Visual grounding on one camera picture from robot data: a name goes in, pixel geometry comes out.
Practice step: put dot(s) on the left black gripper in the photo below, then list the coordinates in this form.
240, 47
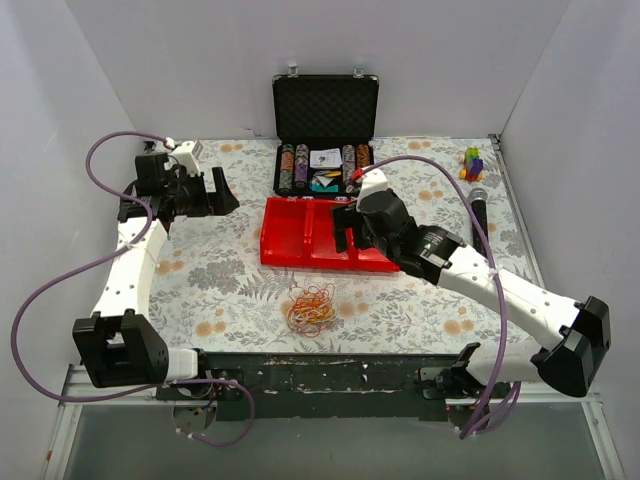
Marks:
209, 189

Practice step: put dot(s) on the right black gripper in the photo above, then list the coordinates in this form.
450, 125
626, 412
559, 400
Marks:
351, 225

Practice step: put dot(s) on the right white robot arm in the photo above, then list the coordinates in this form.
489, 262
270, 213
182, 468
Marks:
570, 338

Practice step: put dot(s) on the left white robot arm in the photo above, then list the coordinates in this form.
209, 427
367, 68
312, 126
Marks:
117, 344

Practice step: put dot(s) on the red plastic compartment tray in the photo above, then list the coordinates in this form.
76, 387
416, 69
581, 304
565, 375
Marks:
299, 233

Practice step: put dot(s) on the white card deck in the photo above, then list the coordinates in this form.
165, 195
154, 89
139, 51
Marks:
325, 159

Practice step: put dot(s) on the floral patterned table mat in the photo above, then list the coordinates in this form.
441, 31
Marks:
211, 291

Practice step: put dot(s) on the black poker chip case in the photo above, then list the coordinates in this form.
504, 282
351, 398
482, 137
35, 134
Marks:
319, 112

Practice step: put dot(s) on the black handheld microphone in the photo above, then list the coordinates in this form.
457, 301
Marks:
478, 202

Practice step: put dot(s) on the colourful toy block figure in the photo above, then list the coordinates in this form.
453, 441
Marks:
472, 165

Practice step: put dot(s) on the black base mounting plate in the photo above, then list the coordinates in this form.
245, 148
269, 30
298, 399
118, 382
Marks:
346, 385

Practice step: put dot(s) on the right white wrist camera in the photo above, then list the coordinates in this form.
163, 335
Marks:
370, 182

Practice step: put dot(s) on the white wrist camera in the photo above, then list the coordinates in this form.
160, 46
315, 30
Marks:
370, 182
187, 153

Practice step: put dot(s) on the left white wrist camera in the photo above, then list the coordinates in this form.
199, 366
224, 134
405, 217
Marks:
187, 153

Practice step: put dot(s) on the aluminium front rail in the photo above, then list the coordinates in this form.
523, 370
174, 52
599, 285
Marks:
330, 435

